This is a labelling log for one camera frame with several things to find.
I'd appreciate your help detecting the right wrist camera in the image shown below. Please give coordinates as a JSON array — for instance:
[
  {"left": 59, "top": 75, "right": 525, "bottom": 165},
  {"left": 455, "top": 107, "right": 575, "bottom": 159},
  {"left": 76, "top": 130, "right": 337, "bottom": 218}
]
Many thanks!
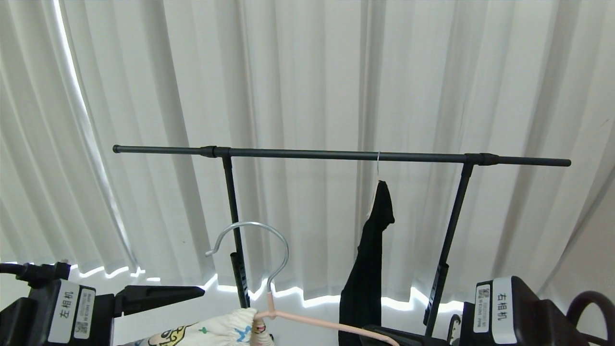
[{"left": 459, "top": 276, "right": 548, "bottom": 346}]

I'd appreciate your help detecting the cream printed garment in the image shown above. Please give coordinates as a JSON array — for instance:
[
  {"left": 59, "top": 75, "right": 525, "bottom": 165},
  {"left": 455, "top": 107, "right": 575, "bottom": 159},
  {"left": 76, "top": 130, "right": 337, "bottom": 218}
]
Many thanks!
[{"left": 118, "top": 308, "right": 275, "bottom": 346}]

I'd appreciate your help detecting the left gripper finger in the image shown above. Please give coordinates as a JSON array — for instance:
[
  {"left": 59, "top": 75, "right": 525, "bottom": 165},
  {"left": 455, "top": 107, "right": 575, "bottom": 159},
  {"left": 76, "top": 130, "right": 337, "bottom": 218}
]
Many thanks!
[{"left": 114, "top": 285, "right": 206, "bottom": 319}]

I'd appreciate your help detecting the black clothes rack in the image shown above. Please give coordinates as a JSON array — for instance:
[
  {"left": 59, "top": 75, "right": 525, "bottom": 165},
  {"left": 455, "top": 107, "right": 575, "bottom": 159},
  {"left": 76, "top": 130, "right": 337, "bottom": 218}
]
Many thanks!
[{"left": 112, "top": 144, "right": 572, "bottom": 339}]

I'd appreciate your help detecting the white curtain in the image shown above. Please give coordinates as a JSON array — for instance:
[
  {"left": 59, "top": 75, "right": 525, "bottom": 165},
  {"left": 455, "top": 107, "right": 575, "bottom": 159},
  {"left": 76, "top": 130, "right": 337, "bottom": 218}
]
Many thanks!
[{"left": 0, "top": 0, "right": 615, "bottom": 308}]

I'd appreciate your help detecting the black t-shirt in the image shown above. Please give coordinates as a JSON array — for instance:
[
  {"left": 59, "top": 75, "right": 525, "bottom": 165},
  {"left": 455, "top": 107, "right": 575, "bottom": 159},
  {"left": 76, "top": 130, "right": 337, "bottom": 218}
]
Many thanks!
[{"left": 338, "top": 180, "right": 396, "bottom": 346}]

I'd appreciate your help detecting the black cable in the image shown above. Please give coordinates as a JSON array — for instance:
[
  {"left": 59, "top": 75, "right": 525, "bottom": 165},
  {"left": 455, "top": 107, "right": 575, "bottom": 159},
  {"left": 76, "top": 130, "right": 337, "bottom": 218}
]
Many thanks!
[
  {"left": 566, "top": 291, "right": 615, "bottom": 346},
  {"left": 0, "top": 262, "right": 73, "bottom": 289}
]

